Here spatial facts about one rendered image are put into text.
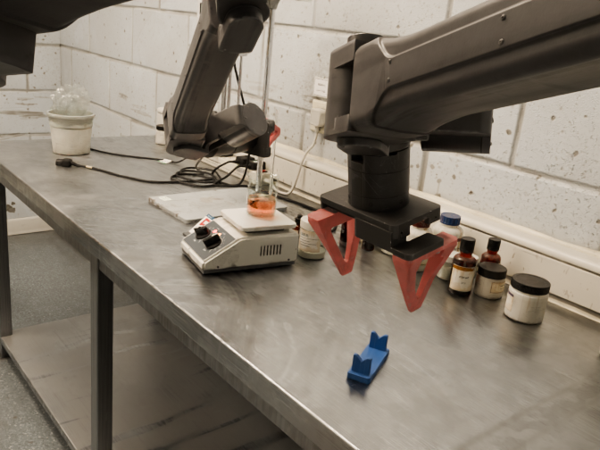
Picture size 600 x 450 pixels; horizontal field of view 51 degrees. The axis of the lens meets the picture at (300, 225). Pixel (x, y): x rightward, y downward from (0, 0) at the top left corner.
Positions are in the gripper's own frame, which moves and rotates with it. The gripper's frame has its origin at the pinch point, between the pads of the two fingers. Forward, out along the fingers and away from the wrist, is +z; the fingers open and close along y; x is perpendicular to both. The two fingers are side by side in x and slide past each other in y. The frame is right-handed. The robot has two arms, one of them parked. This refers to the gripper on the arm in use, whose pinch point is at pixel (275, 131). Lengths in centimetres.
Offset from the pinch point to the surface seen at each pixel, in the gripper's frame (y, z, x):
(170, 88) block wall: 104, 72, 8
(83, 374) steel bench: 77, 12, 93
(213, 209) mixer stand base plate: 26.2, 12.7, 24.8
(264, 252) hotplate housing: -4.5, -6.4, 22.2
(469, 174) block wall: -27.6, 34.7, 7.6
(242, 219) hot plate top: 1.6, -6.4, 17.1
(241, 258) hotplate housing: -2.3, -10.8, 23.0
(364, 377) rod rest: -40, -28, 25
